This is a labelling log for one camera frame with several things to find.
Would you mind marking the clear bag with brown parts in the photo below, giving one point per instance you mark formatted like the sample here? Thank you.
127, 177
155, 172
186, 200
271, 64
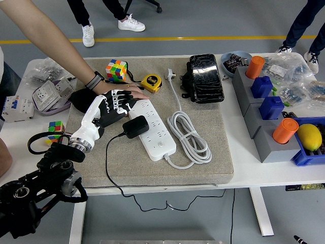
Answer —
317, 89

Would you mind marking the yellow lemon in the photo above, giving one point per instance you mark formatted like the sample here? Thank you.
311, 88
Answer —
309, 137

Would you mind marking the small colourful puzzle cube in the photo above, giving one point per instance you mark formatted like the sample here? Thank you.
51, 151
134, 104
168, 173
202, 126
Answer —
56, 126

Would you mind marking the small black connector parts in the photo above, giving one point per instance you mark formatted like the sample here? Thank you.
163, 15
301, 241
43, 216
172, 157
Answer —
288, 115

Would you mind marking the grey-brown mat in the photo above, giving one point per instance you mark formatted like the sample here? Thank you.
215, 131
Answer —
127, 172

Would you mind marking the black plastic holder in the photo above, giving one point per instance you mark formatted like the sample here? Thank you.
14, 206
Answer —
186, 81

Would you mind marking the black electronic parts heap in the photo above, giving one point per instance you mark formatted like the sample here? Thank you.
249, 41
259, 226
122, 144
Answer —
234, 62

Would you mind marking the clear bag with labelled parts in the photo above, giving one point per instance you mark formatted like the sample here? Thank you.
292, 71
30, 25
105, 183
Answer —
284, 66

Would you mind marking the orange cylinder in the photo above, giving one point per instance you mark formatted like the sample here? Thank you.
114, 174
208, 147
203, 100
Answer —
255, 66
285, 130

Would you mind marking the large colourful puzzle cube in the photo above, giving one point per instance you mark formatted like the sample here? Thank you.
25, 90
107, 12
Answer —
116, 69

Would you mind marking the white table leg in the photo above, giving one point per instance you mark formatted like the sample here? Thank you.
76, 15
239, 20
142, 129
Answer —
77, 218
261, 216

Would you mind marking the person's left forearm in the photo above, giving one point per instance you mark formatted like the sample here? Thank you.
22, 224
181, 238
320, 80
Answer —
45, 38

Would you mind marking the person's left hand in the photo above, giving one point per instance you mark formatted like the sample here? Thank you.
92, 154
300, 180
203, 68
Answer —
115, 86

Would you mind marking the light blue bowl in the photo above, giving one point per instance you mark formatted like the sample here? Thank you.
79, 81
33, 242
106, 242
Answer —
224, 67

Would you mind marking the black table control panel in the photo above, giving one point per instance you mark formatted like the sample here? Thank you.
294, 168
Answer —
304, 187

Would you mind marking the black cloth pouch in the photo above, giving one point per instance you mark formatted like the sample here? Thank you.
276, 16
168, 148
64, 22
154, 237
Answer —
81, 101

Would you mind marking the black chair base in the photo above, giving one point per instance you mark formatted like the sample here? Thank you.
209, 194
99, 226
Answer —
158, 9

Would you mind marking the glossy black case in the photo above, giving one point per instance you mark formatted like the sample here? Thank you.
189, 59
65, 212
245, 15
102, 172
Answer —
207, 78

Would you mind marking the person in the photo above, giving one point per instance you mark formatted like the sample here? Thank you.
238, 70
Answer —
78, 12
302, 20
7, 75

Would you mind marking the clear bag with blue parts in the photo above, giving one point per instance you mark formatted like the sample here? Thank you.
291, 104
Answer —
292, 94

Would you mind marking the white power strip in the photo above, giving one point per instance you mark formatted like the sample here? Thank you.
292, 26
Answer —
158, 142

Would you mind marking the clear bag of screws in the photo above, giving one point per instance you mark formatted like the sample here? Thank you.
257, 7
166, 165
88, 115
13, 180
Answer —
45, 71

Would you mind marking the black grey wristwatch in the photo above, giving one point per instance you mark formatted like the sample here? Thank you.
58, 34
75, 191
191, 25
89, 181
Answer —
94, 80

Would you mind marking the grey block base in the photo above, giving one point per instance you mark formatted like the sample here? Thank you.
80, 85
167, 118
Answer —
254, 119
276, 153
247, 101
240, 81

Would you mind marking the large white socket panel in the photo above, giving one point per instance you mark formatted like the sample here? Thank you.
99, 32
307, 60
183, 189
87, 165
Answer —
44, 94

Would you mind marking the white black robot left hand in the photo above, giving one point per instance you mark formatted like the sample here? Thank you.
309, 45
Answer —
89, 119

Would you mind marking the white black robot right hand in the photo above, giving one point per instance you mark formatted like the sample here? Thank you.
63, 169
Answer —
299, 240

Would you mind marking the person's right forearm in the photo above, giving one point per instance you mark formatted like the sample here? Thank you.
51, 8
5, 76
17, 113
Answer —
5, 157

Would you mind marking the blue plastic bin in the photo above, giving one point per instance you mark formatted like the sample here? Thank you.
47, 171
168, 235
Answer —
304, 157

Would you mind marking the white circuit breaker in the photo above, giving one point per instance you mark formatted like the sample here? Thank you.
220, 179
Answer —
17, 109

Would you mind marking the small metal clip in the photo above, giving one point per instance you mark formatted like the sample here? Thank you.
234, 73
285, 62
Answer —
225, 77

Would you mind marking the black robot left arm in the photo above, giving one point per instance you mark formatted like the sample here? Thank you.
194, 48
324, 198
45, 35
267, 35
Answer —
61, 152

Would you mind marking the black power adapter plug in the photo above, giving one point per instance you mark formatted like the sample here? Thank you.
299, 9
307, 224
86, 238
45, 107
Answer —
135, 127

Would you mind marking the blue block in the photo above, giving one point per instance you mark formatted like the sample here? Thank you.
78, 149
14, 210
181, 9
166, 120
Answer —
271, 108
261, 87

